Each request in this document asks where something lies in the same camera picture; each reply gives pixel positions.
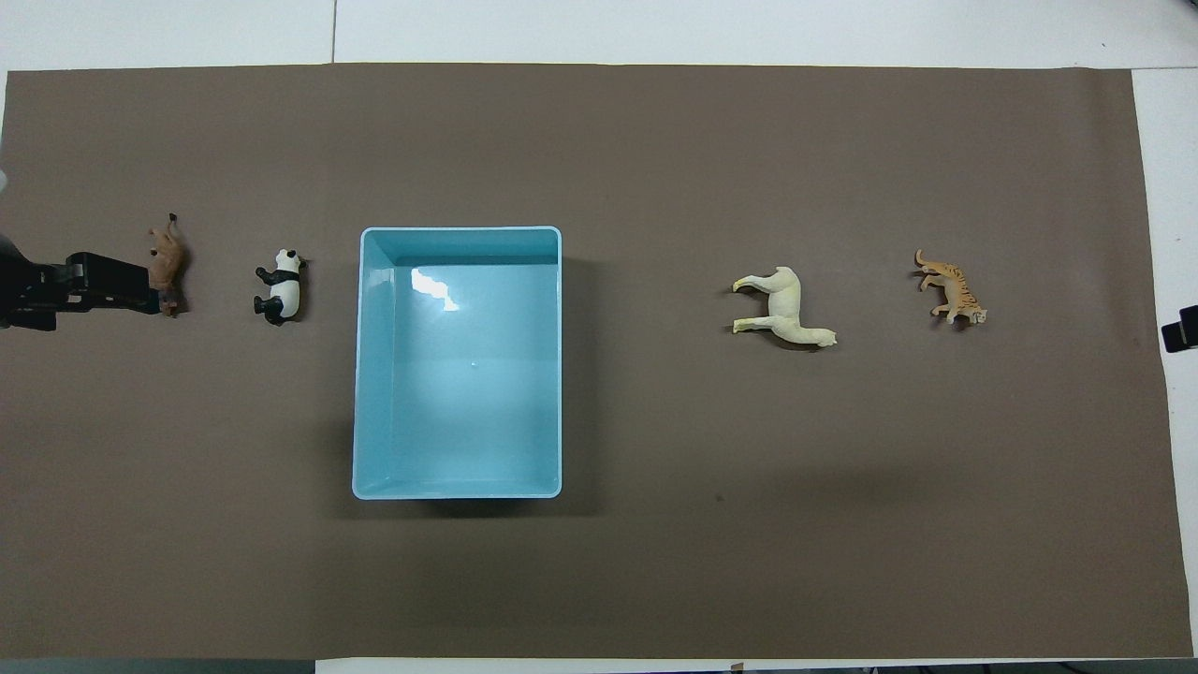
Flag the brown paper table mat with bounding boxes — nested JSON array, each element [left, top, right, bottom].
[[0, 63, 1194, 661]]

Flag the light blue storage box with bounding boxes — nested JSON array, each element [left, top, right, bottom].
[[352, 226, 563, 501]]

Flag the cream white horse toy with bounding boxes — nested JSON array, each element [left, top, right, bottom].
[[731, 266, 838, 350]]

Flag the brown lion toy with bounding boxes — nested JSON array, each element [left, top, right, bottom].
[[148, 213, 190, 318]]

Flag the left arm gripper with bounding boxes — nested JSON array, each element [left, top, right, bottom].
[[0, 234, 162, 331]]

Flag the black and white panda toy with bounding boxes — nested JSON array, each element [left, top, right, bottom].
[[253, 248, 308, 327]]

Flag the orange striped tiger toy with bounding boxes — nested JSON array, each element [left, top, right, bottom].
[[914, 248, 989, 327]]

